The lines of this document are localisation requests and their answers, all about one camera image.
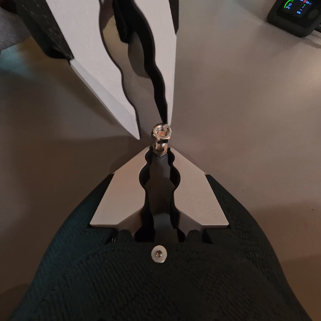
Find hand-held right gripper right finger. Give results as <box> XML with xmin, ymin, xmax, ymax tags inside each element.
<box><xmin>169</xmin><ymin>147</ymin><xmax>229</xmax><ymax>230</ymax></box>

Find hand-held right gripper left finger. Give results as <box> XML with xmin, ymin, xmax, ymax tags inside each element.
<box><xmin>89</xmin><ymin>146</ymin><xmax>154</xmax><ymax>230</ymax></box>

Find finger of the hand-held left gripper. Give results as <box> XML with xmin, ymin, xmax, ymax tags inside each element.
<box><xmin>46</xmin><ymin>0</ymin><xmax>141</xmax><ymax>140</ymax></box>
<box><xmin>113</xmin><ymin>0</ymin><xmax>178</xmax><ymax>125</ymax></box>

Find silver bolt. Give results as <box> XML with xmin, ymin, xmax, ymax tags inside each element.
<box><xmin>152</xmin><ymin>141</ymin><xmax>168</xmax><ymax>156</ymax></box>

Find silver hex nut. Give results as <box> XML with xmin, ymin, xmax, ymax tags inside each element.
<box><xmin>151</xmin><ymin>123</ymin><xmax>173</xmax><ymax>140</ymax></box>

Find black power bank with display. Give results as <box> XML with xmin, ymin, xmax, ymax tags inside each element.
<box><xmin>267</xmin><ymin>0</ymin><xmax>321</xmax><ymax>38</ymax></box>

